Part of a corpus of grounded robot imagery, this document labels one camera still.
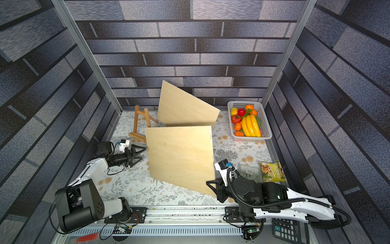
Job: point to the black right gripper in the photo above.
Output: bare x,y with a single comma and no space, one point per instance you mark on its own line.
222,187

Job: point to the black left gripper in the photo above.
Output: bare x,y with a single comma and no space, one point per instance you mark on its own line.
133,150

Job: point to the thin plywood board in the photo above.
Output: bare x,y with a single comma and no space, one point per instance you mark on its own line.
182,156
178,108

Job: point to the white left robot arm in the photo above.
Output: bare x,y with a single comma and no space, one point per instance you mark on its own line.
79,204

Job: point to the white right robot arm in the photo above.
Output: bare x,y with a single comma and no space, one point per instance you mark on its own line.
285,203

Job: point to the yellow snack bag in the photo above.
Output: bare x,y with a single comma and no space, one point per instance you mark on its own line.
272,172

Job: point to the small orange toy tangerine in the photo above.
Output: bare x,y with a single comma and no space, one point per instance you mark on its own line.
237,126

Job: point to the yellow toy bananas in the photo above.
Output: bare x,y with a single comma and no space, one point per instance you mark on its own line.
250,126

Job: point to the white plastic fruit basket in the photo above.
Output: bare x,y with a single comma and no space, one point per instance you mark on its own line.
261,117

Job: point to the red toy tomato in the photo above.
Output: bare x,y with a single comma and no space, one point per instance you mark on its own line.
236,119

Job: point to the black calculator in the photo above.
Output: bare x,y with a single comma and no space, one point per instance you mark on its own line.
292,231

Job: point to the yellow toy lemon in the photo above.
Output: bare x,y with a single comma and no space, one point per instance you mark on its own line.
234,111

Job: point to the red toy apple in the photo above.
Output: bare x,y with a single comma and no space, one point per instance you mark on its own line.
241,112

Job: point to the orange toy fruit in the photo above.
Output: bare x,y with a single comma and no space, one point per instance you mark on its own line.
249,107

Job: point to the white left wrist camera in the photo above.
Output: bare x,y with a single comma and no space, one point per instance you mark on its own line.
122,145

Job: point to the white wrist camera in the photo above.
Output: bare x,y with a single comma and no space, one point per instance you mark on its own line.
222,167
122,145

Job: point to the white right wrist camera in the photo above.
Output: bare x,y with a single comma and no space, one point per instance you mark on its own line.
222,167

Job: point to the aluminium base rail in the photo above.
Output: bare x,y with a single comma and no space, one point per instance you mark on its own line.
167,221

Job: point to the aluminium corner post left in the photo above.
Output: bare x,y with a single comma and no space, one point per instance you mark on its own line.
78,37

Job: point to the aluminium corner post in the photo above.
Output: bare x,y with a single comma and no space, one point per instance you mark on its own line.
301,22
78,37

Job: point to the aluminium corner post right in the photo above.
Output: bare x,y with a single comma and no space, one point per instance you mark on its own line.
301,22

